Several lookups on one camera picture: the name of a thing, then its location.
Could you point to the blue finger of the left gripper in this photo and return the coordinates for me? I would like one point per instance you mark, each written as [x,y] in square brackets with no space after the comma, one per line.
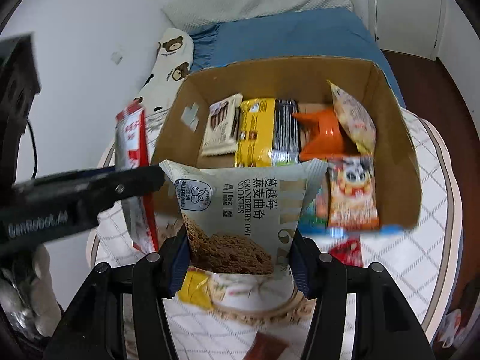
[101,188]

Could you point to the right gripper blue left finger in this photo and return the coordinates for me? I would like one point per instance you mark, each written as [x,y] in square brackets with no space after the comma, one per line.
[156,277]

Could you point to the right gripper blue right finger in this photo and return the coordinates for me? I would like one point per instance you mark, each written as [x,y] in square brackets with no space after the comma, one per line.
[322,278]

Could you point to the red small snack packet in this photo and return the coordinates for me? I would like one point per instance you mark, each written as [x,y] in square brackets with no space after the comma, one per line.
[348,252]

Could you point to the yellow snack bag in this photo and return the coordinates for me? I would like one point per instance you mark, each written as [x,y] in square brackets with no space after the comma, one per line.
[194,290]

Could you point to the red white spicy strip packet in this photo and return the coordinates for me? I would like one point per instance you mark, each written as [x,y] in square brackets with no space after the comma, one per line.
[131,156]

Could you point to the orange panda snack packet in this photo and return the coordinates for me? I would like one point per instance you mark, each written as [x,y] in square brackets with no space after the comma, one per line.
[352,204]

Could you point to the brown sauce packet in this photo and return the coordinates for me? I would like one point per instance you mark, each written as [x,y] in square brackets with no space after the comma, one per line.
[266,347]

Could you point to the cranberry oat cookie packet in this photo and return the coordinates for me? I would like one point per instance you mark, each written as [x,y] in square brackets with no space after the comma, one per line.
[242,220]

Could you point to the white chocolate wafer pack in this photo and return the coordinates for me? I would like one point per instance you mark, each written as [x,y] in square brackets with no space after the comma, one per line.
[222,129]

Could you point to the orange snack bag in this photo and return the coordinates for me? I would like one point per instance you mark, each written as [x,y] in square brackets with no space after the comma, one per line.
[324,136]

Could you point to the clear yellow pastry bag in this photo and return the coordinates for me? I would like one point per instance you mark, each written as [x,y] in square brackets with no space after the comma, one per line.
[354,119]

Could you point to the yellow black biscuit pack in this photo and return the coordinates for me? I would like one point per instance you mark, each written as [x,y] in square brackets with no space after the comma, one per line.
[268,133]

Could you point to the colourful candy bag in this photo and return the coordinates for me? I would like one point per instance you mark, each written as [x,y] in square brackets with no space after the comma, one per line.
[315,217]

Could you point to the bear print long pillow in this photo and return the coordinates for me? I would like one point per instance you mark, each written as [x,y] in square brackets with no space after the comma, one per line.
[173,63]

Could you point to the cardboard milk box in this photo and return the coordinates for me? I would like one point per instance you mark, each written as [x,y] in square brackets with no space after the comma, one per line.
[398,188]

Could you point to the blue bed sheet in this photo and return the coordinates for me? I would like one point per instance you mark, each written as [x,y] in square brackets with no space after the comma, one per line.
[328,32]

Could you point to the white door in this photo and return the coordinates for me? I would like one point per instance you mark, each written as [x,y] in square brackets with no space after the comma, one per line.
[412,27]

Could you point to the wall socket left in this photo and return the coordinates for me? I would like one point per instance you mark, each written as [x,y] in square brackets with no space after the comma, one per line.
[117,57]

